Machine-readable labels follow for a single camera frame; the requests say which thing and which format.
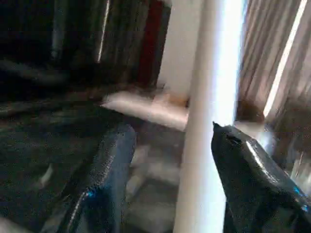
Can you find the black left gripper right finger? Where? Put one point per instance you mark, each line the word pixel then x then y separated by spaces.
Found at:
pixel 257 184

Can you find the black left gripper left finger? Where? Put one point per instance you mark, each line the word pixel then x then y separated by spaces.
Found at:
pixel 104 184

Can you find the white plastic table leg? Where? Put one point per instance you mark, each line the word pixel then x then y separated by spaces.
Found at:
pixel 209 121

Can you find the white flat board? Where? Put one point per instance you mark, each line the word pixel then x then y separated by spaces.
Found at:
pixel 146 109

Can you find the grey curtain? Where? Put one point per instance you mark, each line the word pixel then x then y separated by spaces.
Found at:
pixel 286 48

